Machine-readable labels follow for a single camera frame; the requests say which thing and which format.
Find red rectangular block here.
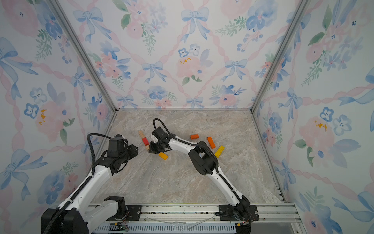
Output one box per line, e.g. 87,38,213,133
142,137,150,146

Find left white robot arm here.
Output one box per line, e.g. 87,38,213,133
41,145,142,234

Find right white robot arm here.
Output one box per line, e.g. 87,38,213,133
149,134,254,221

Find yellow rectangular block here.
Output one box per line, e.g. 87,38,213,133
158,153,168,160

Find orange short block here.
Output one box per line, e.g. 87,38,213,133
190,134,199,139

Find orange long block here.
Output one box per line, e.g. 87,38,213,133
207,136,216,149

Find yellow long block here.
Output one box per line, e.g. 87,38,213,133
215,146,225,158

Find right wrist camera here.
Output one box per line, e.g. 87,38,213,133
152,127,169,142

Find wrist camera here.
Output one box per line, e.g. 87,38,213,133
107,134,126,159
152,127,169,142

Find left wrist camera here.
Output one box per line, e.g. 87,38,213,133
107,134,126,159

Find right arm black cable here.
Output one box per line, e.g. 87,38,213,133
152,117,223,176

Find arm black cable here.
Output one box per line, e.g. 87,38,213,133
152,117,223,176
40,133,129,234

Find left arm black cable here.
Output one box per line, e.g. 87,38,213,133
40,133,129,234

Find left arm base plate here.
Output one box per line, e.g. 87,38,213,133
107,204,142,222

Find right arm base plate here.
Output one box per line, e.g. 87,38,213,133
215,205,260,221

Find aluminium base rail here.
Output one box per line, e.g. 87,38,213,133
93,203,306,234

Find aluminium corner post left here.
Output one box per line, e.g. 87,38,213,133
47,1,117,113

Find aluminium corner post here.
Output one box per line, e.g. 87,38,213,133
47,1,117,113
250,0,310,115

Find aluminium corner post right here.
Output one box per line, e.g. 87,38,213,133
250,0,310,115

